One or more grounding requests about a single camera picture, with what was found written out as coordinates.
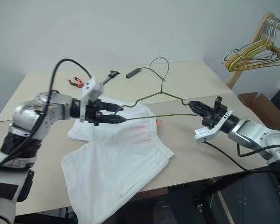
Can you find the dark rounded shape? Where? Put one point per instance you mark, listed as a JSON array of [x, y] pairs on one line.
[[164, 213]]

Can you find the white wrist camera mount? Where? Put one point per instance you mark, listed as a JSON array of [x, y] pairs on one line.
[[208, 133], [93, 87]]

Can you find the open cardboard box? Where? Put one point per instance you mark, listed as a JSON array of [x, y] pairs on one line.
[[259, 103]]

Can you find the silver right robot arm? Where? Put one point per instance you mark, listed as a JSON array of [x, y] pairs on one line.
[[252, 133]]

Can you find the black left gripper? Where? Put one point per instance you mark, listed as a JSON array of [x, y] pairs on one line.
[[93, 112]]

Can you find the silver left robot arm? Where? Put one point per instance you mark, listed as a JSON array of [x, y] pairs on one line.
[[25, 116]]

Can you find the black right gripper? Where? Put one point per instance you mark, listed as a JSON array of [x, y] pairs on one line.
[[213, 117]]

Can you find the white shorts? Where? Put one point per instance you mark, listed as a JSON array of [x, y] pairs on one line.
[[116, 158]]

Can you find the wooden clothes rack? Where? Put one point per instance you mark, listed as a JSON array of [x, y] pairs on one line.
[[259, 32]]

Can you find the black cylindrical marker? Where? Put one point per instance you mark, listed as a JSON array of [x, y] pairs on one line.
[[133, 73]]

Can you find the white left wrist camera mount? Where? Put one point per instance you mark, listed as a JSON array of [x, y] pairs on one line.
[[93, 87]]

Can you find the orange and black clip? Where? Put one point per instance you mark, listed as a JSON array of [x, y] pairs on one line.
[[77, 83]]

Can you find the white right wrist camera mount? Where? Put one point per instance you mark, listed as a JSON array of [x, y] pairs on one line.
[[208, 133]]

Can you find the small orange marker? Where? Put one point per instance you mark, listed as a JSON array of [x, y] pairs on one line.
[[159, 122]]

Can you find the black metal stand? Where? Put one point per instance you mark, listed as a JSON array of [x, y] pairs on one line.
[[242, 198]]

